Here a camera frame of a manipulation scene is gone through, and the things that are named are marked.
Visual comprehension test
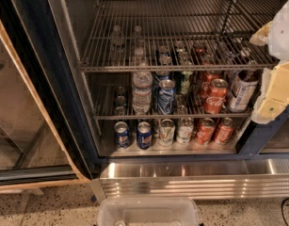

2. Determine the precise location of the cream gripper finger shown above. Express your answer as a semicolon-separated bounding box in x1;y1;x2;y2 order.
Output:
249;22;272;46
251;61;289;124

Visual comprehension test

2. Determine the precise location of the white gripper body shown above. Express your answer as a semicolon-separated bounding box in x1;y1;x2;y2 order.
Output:
268;0;289;61

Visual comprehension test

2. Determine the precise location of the white labelled coffee bottle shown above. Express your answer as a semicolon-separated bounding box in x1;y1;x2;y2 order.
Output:
228;70;259;113

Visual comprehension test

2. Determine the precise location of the green soda can middle shelf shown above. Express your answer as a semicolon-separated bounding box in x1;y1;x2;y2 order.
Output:
179;71;193;95

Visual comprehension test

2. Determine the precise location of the blue Pepsi can middle shelf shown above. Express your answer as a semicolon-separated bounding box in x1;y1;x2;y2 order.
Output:
157;79;175;115

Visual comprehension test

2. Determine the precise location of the rear middle water bottle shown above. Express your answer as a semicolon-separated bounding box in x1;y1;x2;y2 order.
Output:
133;25;145;47

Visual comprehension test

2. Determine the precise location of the front clear water bottle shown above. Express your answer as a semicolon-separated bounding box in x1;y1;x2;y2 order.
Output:
132;47;153;115

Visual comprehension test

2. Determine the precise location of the stainless fridge base grille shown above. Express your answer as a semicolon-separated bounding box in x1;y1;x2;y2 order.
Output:
100;159;289;200

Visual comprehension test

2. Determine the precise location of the rear left water bottle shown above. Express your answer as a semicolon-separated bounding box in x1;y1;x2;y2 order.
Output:
110;25;125;53

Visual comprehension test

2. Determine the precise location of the glass fridge door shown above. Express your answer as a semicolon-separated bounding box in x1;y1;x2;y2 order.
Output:
0;0;97;193

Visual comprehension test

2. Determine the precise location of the rear red Coca-Cola can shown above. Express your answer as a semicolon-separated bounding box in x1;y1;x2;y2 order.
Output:
199;55;223;100

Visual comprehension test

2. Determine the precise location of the red coca-cola can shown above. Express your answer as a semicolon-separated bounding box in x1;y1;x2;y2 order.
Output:
199;55;223;100
203;78;228;114

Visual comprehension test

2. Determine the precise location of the front red Coca-Cola can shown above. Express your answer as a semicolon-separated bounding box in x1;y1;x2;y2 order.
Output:
203;78;228;114

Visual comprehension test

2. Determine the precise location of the right red can bottom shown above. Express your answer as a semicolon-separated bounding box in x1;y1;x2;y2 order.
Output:
213;118;235;144

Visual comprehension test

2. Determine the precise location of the left red can bottom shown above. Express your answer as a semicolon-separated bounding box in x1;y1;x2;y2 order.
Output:
195;118;216;145

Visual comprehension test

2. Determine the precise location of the right white-green can bottom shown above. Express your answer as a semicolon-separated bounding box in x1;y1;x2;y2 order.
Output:
176;118;193;144

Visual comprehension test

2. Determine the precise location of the white-green can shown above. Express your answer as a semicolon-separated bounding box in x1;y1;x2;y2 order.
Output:
176;118;193;144
159;119;175;147

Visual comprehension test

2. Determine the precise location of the left white-green can bottom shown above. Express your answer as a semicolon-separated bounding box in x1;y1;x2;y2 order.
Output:
159;119;175;147

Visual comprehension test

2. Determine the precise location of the right Pepsi can bottom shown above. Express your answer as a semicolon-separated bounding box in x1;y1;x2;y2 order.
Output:
136;121;153;150

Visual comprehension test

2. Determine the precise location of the pepsi can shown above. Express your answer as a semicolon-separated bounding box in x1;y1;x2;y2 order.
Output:
136;121;153;150
114;121;130;149

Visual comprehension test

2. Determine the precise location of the left Pepsi can bottom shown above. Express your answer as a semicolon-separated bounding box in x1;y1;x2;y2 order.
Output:
114;121;130;149

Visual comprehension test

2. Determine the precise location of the clear plastic bin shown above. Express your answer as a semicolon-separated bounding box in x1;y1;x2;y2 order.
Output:
97;197;199;226

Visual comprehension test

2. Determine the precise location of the dark blue fridge frame post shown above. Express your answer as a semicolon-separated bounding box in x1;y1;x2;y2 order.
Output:
235;101;289;157

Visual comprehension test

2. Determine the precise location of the middle wire fridge shelf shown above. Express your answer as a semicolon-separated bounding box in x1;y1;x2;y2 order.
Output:
92;84;252;120

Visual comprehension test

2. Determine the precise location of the wire fridge shelf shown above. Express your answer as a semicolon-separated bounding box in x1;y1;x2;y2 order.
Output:
80;0;287;73
92;84;252;120

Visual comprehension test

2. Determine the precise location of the upper wire fridge shelf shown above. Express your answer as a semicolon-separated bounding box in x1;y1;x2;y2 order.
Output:
80;0;287;73

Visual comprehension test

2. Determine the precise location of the black cable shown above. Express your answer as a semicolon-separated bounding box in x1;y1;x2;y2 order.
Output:
281;197;289;226

